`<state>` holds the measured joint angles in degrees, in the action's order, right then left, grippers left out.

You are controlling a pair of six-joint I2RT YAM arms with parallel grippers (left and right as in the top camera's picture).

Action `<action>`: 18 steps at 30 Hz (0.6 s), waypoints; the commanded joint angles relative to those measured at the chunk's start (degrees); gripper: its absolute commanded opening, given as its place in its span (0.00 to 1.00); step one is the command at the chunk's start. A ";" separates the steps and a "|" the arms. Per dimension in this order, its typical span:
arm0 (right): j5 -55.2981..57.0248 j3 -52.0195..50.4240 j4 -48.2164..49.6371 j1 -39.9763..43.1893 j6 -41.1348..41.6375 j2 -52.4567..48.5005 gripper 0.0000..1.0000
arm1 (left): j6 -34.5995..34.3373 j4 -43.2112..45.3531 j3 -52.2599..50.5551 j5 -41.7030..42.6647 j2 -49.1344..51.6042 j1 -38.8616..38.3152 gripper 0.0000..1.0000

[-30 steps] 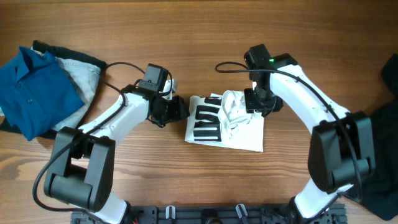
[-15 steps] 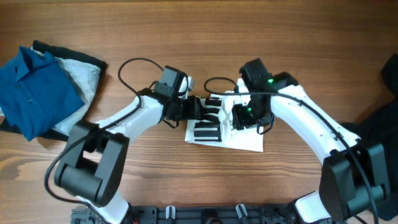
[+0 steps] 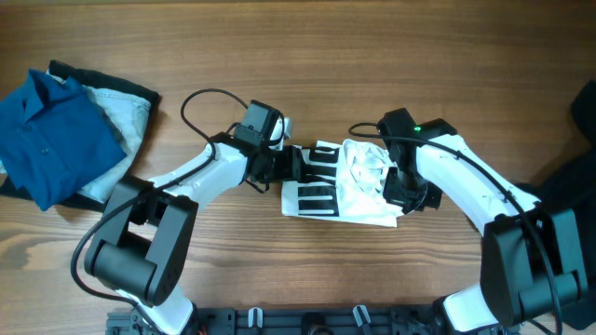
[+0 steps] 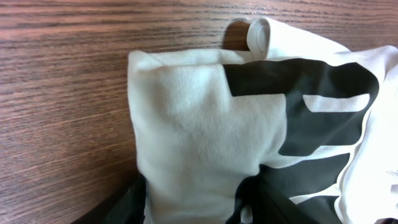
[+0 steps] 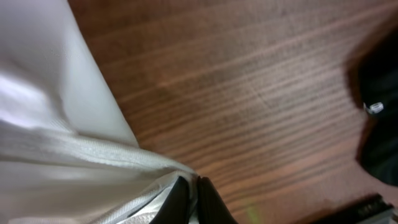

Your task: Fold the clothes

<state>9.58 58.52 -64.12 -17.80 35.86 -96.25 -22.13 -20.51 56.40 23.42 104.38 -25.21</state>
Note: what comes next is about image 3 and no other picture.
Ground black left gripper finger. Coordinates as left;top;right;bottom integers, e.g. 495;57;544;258
303;146;339;164
302;165;336;182

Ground white polo shirt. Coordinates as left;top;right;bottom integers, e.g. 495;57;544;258
281;139;403;228

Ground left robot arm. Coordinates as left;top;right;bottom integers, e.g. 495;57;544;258
71;133;339;334

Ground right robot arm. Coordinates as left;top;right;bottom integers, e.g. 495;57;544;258
377;114;595;334

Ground folded light denim jeans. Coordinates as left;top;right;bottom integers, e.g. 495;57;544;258
46;67;159;203

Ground black garment pile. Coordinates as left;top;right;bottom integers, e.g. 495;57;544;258
519;79;595;330

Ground folded black garment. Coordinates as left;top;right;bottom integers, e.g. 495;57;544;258
1;60;159;211

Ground folded blue shirt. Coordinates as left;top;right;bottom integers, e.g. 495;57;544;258
1;69;126;210

